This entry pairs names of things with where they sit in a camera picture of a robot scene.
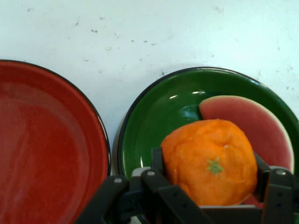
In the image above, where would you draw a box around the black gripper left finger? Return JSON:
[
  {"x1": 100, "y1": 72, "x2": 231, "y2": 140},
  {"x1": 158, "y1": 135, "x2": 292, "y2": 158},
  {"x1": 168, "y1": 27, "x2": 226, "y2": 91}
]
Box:
[{"x1": 74, "y1": 146, "x2": 212, "y2": 224}]

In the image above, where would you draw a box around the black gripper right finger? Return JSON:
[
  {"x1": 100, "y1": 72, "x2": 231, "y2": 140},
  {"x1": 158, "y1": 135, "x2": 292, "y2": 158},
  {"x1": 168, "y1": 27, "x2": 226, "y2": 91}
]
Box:
[{"x1": 253, "y1": 152, "x2": 299, "y2": 224}]

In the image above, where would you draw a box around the orange toy mandarin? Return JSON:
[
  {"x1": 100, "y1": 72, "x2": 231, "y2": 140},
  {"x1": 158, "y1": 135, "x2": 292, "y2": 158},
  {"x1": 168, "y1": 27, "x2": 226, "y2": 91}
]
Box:
[{"x1": 160, "y1": 118, "x2": 258, "y2": 207}]

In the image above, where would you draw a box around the toy watermelon slice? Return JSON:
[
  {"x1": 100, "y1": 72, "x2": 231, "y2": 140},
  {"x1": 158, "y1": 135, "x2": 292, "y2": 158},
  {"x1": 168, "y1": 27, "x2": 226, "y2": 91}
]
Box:
[{"x1": 199, "y1": 95, "x2": 295, "y2": 209}]

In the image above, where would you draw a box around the green round plate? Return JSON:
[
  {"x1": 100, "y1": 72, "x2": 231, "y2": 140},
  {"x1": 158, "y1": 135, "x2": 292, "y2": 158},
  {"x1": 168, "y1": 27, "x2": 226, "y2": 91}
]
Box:
[{"x1": 116, "y1": 67, "x2": 299, "y2": 224}]

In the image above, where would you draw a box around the red round plate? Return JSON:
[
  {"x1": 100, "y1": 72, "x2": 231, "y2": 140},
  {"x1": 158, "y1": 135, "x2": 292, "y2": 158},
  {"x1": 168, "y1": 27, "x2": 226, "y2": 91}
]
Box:
[{"x1": 0, "y1": 59, "x2": 111, "y2": 224}]

